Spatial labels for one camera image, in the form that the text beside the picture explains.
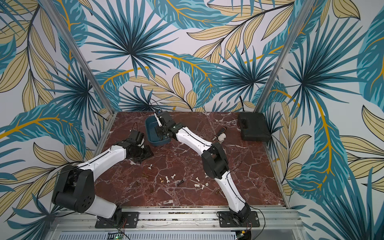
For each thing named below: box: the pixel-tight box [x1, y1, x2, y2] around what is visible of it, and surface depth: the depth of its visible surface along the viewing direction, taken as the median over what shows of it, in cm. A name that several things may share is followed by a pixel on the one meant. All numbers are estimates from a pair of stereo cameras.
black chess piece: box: [174, 177, 186, 187], surface depth 87 cm
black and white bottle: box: [212, 126, 227, 144], surface depth 105 cm
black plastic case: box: [238, 112, 272, 142], surface depth 109 cm
